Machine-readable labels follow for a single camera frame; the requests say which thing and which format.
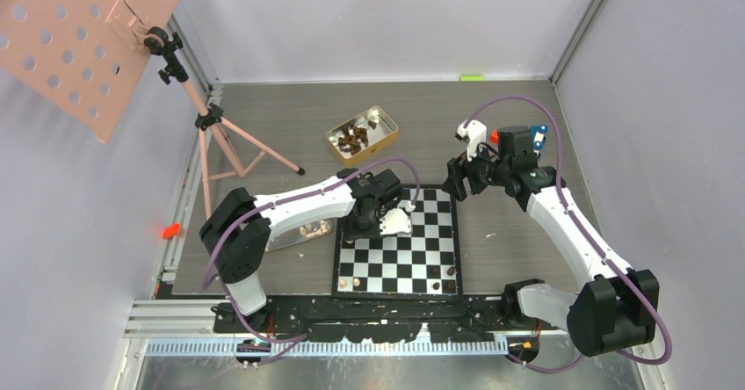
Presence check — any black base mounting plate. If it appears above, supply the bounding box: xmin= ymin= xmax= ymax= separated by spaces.
xmin=212 ymin=292 xmax=560 ymax=345

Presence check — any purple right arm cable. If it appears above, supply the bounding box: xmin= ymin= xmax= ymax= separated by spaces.
xmin=463 ymin=95 xmax=674 ymax=374

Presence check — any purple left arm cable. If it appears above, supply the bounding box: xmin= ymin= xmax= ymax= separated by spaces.
xmin=200 ymin=156 xmax=422 ymax=371

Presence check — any silver tin lid tray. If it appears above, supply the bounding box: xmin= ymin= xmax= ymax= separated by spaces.
xmin=266 ymin=219 xmax=333 ymax=252

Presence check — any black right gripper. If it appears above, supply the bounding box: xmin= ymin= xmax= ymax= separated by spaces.
xmin=442 ymin=137 xmax=511 ymax=202

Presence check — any pink perforated music stand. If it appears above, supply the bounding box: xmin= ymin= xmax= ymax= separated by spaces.
xmin=0 ymin=0 xmax=307 ymax=220

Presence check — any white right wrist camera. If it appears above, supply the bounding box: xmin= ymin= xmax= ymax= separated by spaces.
xmin=454 ymin=119 xmax=487 ymax=162

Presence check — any black white chessboard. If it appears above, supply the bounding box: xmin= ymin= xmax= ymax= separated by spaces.
xmin=331 ymin=184 xmax=463 ymax=300

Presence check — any orange clip on rail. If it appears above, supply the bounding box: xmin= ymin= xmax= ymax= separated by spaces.
xmin=161 ymin=222 xmax=181 ymax=240

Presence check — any gold tin with dark pieces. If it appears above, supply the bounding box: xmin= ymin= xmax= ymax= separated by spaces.
xmin=325 ymin=105 xmax=400 ymax=168

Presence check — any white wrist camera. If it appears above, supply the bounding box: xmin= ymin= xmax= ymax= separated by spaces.
xmin=379 ymin=200 xmax=416 ymax=236
xmin=454 ymin=119 xmax=487 ymax=162

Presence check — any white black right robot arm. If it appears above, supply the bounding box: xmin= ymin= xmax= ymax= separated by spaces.
xmin=443 ymin=120 xmax=660 ymax=358

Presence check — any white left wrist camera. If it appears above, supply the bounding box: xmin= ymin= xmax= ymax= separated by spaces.
xmin=379 ymin=200 xmax=416 ymax=236

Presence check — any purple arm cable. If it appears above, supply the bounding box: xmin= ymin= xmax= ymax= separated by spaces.
xmin=200 ymin=156 xmax=422 ymax=371
xmin=463 ymin=95 xmax=674 ymax=374

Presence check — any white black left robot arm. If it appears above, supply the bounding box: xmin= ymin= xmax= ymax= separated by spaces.
xmin=199 ymin=169 xmax=416 ymax=332

